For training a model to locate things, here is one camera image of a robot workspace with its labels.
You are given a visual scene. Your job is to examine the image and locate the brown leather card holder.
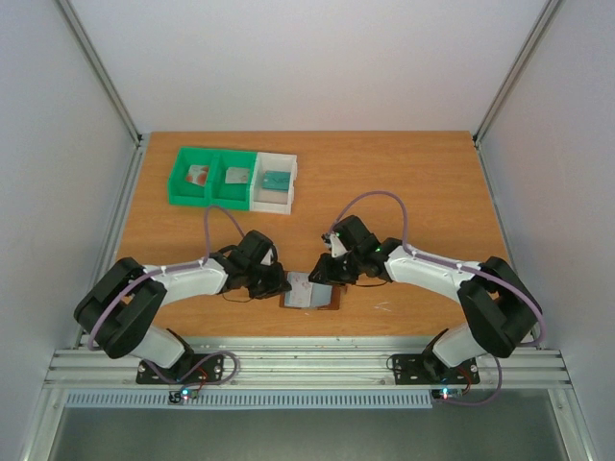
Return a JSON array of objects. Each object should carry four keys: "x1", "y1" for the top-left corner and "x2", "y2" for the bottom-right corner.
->
[{"x1": 279, "y1": 283, "x2": 347, "y2": 311}]

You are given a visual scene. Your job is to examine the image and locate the teal credit card with chip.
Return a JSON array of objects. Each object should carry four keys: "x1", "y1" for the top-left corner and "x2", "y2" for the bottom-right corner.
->
[{"x1": 262, "y1": 170, "x2": 291, "y2": 192}]

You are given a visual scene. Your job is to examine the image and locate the white card red circles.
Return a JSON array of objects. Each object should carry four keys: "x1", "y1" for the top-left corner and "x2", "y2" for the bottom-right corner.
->
[{"x1": 184, "y1": 164, "x2": 209, "y2": 187}]

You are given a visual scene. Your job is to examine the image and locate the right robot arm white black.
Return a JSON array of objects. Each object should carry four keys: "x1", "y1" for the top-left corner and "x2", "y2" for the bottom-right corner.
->
[{"x1": 308, "y1": 215, "x2": 542, "y2": 383}]

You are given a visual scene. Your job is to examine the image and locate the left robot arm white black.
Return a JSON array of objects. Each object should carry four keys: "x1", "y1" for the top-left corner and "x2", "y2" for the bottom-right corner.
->
[{"x1": 74, "y1": 230, "x2": 291, "y2": 383}]

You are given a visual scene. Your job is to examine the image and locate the grey card in bin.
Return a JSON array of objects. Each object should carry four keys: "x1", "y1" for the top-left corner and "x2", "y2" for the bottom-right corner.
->
[{"x1": 225, "y1": 167, "x2": 251, "y2": 184}]

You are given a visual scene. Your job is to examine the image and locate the white plastic bin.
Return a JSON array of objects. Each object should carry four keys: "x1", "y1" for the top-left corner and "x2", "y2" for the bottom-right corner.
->
[{"x1": 249, "y1": 152, "x2": 298, "y2": 215}]

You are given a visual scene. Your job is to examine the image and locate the green two-compartment bin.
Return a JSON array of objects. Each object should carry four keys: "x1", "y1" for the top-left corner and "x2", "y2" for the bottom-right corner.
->
[{"x1": 167, "y1": 146, "x2": 257, "y2": 210}]

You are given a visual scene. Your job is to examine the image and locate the left controller board with LEDs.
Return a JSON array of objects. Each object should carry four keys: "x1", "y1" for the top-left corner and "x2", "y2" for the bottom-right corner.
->
[{"x1": 167, "y1": 388, "x2": 199, "y2": 404}]

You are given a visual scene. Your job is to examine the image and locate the controller board with leds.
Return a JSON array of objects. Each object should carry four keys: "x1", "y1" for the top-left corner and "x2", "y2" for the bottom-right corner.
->
[
  {"x1": 431, "y1": 387, "x2": 470, "y2": 400},
  {"x1": 167, "y1": 388, "x2": 199, "y2": 404}
]

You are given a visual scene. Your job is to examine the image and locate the right controller board with LEDs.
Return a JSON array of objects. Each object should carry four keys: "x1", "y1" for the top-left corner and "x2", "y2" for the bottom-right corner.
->
[{"x1": 431, "y1": 387, "x2": 470, "y2": 400}]

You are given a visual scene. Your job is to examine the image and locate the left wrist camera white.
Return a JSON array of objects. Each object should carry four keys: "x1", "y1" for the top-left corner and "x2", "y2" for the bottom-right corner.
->
[{"x1": 261, "y1": 244, "x2": 278, "y2": 266}]

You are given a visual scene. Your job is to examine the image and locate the aluminium rail frame front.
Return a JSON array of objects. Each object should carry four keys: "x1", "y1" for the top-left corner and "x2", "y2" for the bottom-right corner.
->
[{"x1": 43, "y1": 336, "x2": 572, "y2": 390}]

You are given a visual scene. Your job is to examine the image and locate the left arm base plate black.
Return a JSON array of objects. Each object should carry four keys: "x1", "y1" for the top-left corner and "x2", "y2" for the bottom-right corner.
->
[{"x1": 135, "y1": 353, "x2": 224, "y2": 386}]

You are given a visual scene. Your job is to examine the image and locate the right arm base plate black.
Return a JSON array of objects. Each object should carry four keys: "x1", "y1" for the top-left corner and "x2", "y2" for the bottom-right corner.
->
[{"x1": 387, "y1": 353, "x2": 480, "y2": 385}]

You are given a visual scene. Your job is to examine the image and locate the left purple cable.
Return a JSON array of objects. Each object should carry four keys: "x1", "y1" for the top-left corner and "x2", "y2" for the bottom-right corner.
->
[{"x1": 87, "y1": 206, "x2": 241, "y2": 385}]

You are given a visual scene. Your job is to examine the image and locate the purple cable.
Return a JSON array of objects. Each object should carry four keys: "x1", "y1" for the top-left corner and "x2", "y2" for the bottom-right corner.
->
[
  {"x1": 330, "y1": 190, "x2": 549, "y2": 404},
  {"x1": 87, "y1": 206, "x2": 241, "y2": 385}
]

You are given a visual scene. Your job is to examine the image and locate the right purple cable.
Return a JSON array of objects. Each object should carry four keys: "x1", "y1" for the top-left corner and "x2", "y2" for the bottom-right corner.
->
[{"x1": 330, "y1": 190, "x2": 549, "y2": 404}]

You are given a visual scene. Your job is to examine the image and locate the grey slotted cable duct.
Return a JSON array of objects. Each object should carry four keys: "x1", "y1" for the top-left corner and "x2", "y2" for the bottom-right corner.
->
[{"x1": 65, "y1": 389, "x2": 432, "y2": 410}]

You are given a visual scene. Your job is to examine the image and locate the left aluminium corner post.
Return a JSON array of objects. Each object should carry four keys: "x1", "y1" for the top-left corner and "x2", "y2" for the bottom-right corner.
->
[{"x1": 51, "y1": 0, "x2": 145, "y2": 145}]

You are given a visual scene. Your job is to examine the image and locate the aluminium corner post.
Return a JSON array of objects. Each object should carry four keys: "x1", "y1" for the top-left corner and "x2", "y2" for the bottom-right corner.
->
[
  {"x1": 472, "y1": 0, "x2": 566, "y2": 145},
  {"x1": 51, "y1": 0, "x2": 145, "y2": 145}
]

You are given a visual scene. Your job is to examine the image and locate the right aluminium corner post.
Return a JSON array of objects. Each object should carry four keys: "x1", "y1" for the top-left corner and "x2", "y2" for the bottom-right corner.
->
[{"x1": 472, "y1": 0, "x2": 566, "y2": 145}]

